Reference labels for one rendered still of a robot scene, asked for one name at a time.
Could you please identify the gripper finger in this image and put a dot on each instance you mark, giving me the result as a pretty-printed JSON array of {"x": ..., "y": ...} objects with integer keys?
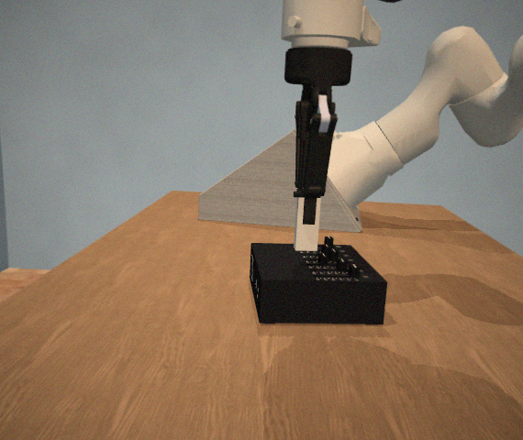
[
  {"x": 298, "y": 155},
  {"x": 314, "y": 171}
]

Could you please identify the black lighting desk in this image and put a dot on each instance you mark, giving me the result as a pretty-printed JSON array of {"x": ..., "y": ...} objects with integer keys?
[{"x": 305, "y": 287}]

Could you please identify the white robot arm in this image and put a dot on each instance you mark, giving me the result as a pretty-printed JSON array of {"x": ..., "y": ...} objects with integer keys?
[{"x": 460, "y": 70}]

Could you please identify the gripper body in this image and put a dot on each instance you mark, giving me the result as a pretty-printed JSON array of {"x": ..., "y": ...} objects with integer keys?
[{"x": 317, "y": 69}]

